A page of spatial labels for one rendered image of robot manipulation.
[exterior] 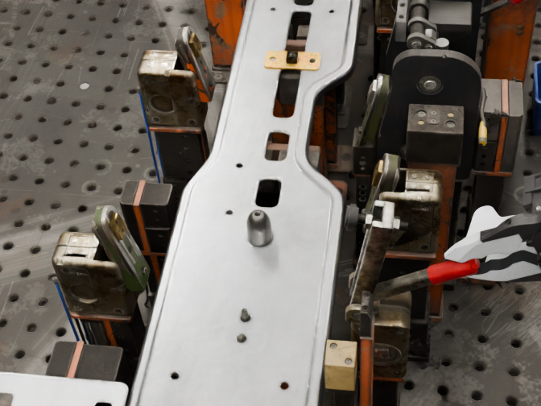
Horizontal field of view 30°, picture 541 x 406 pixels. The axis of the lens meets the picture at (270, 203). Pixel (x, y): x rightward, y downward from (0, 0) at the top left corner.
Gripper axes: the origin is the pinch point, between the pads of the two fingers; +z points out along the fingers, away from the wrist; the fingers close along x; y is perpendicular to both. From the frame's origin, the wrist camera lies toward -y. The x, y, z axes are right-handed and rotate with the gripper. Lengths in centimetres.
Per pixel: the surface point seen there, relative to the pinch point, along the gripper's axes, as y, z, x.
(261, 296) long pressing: 3.4, 27.0, -0.4
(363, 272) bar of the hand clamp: -1.9, 9.2, 5.1
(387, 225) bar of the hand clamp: -1.7, 3.2, 11.0
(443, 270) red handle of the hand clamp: -0.6, 1.7, 0.8
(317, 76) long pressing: 44, 25, -1
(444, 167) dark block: 22.1, 5.7, -6.1
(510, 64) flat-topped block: 65, 6, -28
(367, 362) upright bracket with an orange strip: -11.6, 9.3, 2.1
